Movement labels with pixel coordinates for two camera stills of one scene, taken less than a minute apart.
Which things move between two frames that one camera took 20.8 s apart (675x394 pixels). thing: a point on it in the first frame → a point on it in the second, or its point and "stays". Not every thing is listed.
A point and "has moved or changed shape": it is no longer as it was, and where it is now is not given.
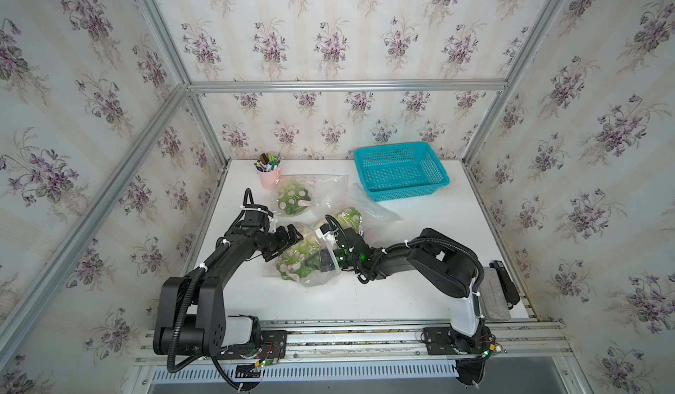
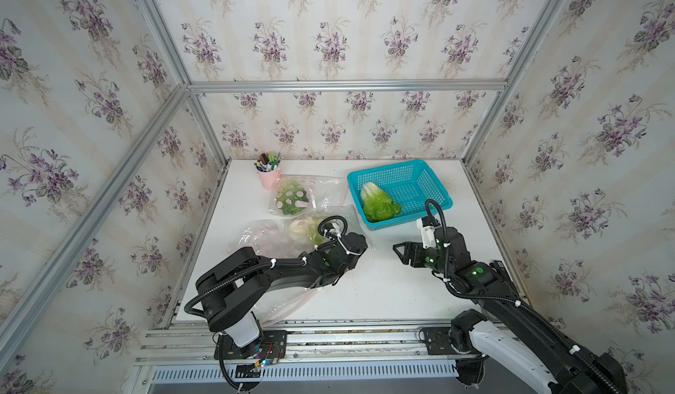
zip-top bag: x=312 y=195 stays
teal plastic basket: x=401 y=171 → x=411 y=185
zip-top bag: x=356 y=209 has moved or changed shape
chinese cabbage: x=296 y=263 has moved or changed shape
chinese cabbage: x=293 y=199 stays
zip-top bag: x=308 y=264 has moved or changed shape
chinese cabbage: x=351 y=218 → x=305 y=231
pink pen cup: x=271 y=180 stays
